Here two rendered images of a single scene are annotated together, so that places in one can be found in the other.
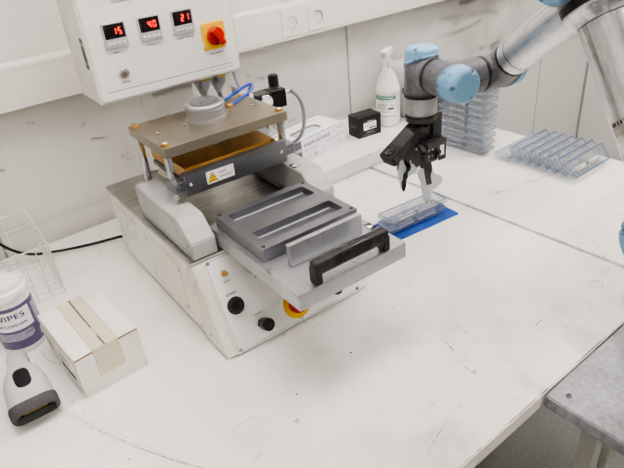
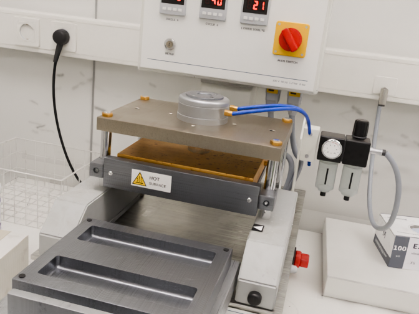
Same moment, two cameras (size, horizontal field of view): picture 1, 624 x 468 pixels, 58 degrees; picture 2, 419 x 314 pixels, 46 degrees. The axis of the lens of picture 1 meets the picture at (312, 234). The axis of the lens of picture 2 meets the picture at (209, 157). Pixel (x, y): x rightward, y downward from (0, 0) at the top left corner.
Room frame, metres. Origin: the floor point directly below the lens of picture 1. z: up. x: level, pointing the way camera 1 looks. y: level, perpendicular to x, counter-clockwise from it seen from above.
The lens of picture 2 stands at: (0.61, -0.37, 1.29)
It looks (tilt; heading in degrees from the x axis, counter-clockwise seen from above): 18 degrees down; 46
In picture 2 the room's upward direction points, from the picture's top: 6 degrees clockwise
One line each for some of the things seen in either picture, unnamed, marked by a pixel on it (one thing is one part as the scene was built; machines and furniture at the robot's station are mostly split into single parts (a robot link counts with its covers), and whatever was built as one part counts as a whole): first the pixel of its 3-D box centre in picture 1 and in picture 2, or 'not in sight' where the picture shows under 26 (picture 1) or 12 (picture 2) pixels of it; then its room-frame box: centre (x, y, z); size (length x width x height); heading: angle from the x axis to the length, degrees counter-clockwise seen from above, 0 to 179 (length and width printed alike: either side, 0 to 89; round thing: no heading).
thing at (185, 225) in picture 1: (174, 216); (96, 203); (0.99, 0.27, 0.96); 0.25 x 0.05 x 0.07; 33
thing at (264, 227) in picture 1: (285, 217); (132, 271); (0.90, 0.04, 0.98); 0.20 x 0.17 x 0.03; 123
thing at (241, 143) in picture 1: (214, 137); (204, 146); (1.13, 0.18, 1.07); 0.22 x 0.17 x 0.10; 123
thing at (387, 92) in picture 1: (387, 86); not in sight; (1.84, -0.29, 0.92); 0.09 x 0.08 x 0.25; 156
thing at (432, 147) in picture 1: (422, 137); not in sight; (1.26, -0.28, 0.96); 0.09 x 0.08 x 0.12; 120
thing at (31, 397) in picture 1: (19, 377); not in sight; (0.77, 0.54, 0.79); 0.20 x 0.08 x 0.08; 36
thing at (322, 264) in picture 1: (350, 254); not in sight; (0.75, -0.06, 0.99); 0.15 x 0.02 x 0.04; 123
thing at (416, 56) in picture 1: (422, 71); not in sight; (1.26, -0.28, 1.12); 0.09 x 0.08 x 0.11; 23
